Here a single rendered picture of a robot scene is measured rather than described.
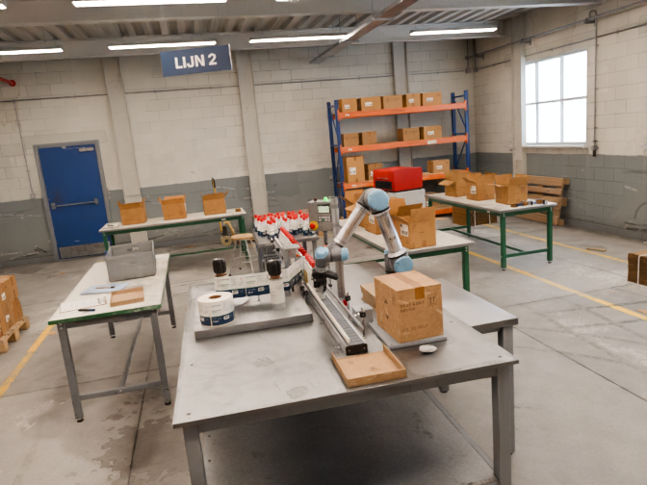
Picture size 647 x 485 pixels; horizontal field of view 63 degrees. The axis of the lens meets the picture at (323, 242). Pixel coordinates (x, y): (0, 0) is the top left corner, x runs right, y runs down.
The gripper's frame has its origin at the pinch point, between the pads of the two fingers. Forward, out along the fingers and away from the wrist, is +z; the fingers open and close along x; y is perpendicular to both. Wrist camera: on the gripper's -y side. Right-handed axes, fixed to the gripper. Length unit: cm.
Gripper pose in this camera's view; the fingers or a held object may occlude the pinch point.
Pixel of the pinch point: (323, 292)
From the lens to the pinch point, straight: 327.3
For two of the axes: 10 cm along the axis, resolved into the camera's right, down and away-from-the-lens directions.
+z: -0.3, 7.6, 6.5
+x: 2.3, 6.4, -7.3
